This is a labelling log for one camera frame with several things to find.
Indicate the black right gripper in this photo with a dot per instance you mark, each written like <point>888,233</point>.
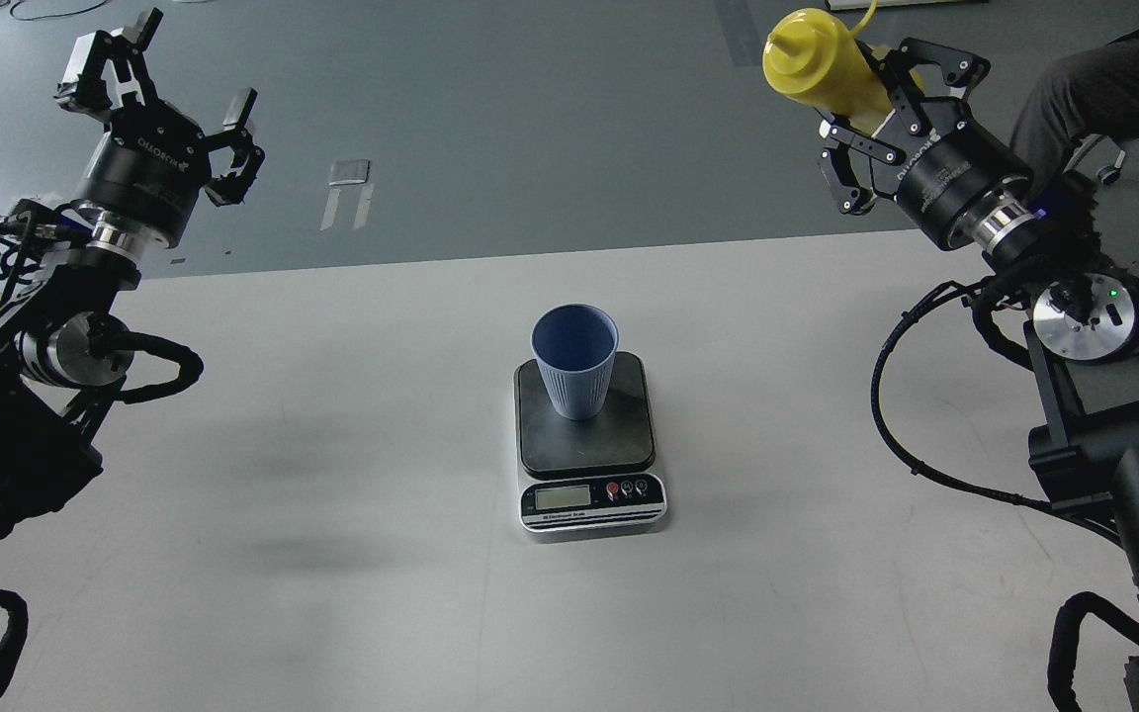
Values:
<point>935,179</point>

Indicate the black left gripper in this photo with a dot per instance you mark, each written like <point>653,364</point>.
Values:
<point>152,162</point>

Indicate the yellow squeeze bottle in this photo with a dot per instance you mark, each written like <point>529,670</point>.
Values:
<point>815,59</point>

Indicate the blue ribbed plastic cup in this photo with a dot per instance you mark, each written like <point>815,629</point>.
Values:
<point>574,347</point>

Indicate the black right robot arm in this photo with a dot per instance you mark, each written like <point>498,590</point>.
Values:
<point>1057,306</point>

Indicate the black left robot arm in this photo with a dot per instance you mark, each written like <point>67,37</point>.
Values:
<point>65,360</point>

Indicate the black digital kitchen scale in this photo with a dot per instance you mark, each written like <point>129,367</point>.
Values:
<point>591,478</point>

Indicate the grey metal floor plate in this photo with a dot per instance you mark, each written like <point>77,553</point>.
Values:
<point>349,172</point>

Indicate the seated person in dark clothes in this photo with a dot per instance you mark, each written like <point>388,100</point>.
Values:
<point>1095,92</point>

